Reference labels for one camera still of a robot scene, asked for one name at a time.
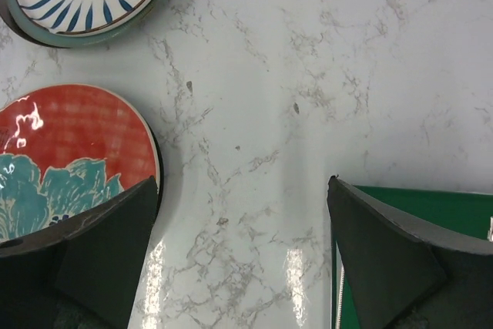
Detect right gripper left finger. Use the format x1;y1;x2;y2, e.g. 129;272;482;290
1;177;158;328

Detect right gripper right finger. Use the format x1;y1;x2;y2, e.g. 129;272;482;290
327;175;493;329

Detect red plate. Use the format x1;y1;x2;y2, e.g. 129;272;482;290
1;84;159;241

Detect teal green plate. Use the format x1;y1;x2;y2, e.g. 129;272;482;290
4;0;174;49

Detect black striped rim plate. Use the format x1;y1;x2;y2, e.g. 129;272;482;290
147;126;164;215

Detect brown rim cream plate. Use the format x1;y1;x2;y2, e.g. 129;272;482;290
0;0;37;44

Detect green binder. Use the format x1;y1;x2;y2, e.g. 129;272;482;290
330;184;493;329

